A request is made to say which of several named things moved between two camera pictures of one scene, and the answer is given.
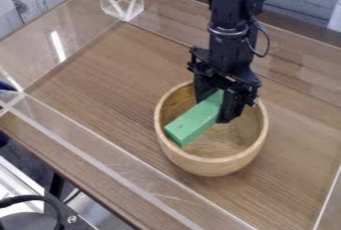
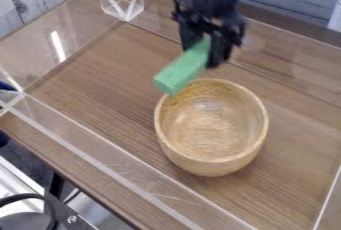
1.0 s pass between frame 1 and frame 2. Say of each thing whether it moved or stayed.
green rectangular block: moved
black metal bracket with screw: stayed
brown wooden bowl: stayed
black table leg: stayed
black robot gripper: moved
